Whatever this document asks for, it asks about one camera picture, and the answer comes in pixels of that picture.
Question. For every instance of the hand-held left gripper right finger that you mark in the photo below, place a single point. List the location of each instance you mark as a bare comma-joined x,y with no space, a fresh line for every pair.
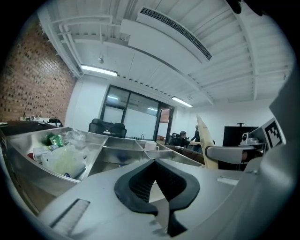
211,187

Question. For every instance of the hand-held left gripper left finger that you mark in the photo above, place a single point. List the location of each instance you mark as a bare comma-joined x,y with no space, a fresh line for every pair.
98,187

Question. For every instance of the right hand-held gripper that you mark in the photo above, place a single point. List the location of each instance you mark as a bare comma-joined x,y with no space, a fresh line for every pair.
283,105

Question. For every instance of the steel compartment cart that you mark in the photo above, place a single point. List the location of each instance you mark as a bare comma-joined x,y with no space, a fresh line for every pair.
117,152

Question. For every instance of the white soft tissue pack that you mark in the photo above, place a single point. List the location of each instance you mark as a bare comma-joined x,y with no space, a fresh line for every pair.
65,161

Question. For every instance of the clear crinkled plastic bag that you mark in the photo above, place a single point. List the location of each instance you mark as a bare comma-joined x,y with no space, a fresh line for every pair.
75,137

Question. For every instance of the green snack packet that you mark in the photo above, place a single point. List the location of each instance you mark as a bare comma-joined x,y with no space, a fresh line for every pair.
55,140

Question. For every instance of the white mug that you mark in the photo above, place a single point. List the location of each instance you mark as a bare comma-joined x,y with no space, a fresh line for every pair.
150,146

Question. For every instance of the white and blue carton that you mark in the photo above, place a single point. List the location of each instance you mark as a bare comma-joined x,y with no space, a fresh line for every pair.
43,151

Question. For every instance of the small red packet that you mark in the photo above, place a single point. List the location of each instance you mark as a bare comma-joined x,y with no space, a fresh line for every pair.
30,157

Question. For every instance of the black monitor on stand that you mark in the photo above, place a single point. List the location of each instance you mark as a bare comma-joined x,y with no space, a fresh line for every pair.
232,136

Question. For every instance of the black mesh office chair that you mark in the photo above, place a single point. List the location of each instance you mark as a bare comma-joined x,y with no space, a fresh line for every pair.
96,126
118,130

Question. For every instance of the long ceiling light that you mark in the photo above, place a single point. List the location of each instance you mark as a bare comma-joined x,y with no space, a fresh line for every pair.
98,69
181,101

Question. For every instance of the black framed window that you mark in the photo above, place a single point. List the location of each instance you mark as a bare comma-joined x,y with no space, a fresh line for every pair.
131,112

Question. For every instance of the ceiling air conditioner unit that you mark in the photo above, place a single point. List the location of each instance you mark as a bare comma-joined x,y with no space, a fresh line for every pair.
168,30

